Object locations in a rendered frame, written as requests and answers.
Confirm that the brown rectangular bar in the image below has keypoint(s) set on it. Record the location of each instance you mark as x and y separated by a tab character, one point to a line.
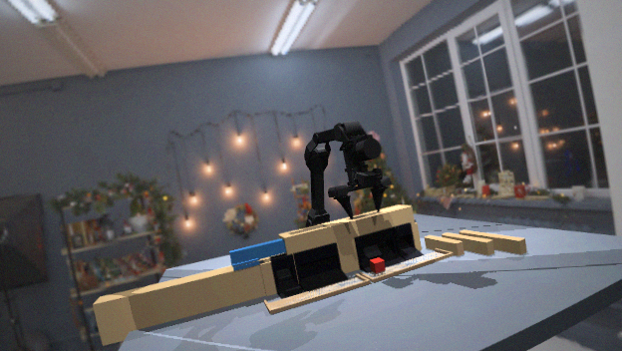
501	242

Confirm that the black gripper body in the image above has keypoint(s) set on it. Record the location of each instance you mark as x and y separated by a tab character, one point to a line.
342	190

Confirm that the small red block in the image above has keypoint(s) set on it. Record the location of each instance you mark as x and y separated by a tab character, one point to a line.
377	265

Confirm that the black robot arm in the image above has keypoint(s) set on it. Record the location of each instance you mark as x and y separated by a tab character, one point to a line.
358	146

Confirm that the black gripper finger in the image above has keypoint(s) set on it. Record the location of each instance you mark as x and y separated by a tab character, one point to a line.
377	194
345	202

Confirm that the tan rectangular bar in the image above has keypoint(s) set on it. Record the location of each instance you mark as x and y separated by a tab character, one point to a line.
473	244

